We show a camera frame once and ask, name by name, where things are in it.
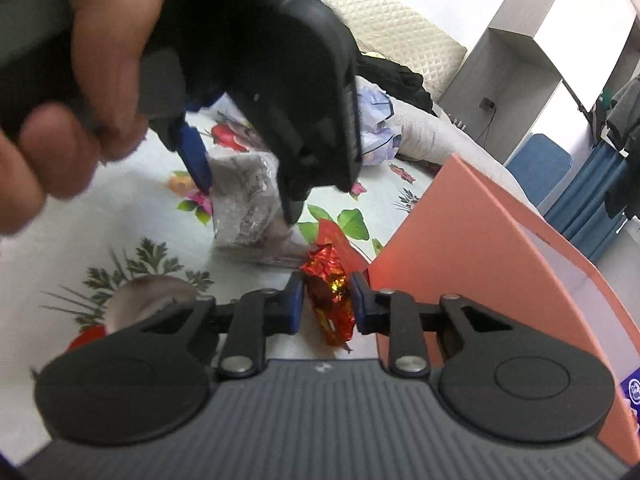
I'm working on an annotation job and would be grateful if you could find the person's left hand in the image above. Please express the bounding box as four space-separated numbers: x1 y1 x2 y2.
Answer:
0 0 166 236

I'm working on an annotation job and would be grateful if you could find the black hanging coat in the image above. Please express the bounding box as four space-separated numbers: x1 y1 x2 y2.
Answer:
602 75 640 233

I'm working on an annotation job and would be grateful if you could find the blue white plastic bag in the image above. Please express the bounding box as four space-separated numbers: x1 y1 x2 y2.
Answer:
355 82 403 166

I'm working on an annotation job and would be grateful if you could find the blue curtain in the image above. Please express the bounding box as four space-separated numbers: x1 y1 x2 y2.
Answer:
542 145 631 266

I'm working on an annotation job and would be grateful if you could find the cream padded headboard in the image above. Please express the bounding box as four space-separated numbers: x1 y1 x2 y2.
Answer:
295 0 468 103

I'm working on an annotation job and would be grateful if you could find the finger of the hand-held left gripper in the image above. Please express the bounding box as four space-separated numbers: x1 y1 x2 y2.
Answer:
277 179 311 226
142 52 215 195

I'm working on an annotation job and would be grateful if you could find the blue chair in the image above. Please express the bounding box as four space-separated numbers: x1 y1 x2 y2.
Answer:
505 132 573 206

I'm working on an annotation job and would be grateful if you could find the pink cardboard box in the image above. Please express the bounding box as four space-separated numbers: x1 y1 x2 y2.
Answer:
369 154 640 461

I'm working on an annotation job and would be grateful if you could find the purple snack packet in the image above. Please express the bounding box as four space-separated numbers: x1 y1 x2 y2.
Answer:
619 372 640 428

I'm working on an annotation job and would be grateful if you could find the blue floral bed sheet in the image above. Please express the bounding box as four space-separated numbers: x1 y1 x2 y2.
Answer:
0 110 436 461

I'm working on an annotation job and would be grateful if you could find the grey quilt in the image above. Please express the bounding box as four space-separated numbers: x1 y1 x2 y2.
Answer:
390 102 541 211

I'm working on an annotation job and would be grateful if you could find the red foil snack packet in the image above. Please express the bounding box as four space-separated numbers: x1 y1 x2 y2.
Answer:
299 242 357 348

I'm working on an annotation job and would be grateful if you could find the black jacket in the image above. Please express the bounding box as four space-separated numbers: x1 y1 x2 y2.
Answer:
357 52 436 116

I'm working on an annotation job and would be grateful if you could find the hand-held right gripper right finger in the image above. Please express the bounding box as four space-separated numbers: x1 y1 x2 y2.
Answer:
349 272 513 379

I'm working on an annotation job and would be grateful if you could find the silver snack packet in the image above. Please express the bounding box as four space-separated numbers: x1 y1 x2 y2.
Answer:
207 152 311 266

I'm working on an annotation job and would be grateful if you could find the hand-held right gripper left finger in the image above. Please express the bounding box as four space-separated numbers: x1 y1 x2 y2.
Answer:
107 272 305 380

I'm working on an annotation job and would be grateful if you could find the white wardrobe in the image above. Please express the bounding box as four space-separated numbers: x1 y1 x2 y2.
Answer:
440 0 640 166

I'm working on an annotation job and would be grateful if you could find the black charger with cable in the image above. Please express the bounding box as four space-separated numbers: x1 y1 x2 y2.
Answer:
479 97 498 146

